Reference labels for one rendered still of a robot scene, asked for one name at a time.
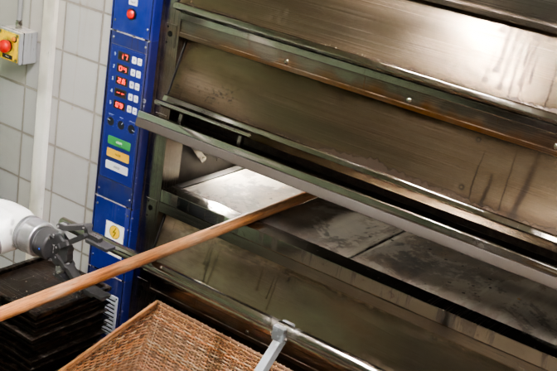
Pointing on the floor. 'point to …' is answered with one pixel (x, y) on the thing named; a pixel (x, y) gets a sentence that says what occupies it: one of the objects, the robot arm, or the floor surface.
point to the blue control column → (104, 211)
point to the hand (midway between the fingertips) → (104, 271)
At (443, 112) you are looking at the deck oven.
